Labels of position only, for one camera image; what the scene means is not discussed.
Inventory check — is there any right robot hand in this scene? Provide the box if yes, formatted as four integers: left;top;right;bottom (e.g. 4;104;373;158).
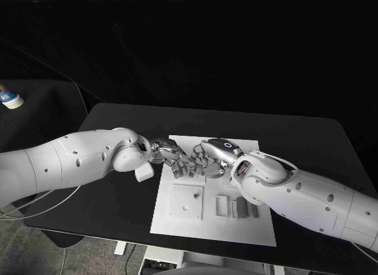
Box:
187;138;245;179

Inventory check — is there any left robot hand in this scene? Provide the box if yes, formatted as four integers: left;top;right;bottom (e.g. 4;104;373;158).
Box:
148;137;199;179

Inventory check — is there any white task board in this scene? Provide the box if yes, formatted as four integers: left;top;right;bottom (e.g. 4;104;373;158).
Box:
148;135;276;248

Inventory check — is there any grey block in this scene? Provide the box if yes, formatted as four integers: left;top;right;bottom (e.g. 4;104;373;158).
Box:
235;196;249;218

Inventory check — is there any white table leg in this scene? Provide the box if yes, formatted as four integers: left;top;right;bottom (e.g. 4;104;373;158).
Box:
113;240;128;256

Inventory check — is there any power strip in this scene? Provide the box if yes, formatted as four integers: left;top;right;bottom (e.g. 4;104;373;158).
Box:
139;257;177;271

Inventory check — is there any white bottle with blue label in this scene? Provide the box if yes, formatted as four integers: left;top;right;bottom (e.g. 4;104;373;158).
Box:
0;77;24;110

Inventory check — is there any white cable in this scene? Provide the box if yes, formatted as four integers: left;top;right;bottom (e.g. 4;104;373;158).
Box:
0;190;51;215
0;185;82;222
350;242;378;269
248;148;298;173

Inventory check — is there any black cable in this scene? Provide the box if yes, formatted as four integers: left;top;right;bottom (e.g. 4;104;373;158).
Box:
124;243;137;275

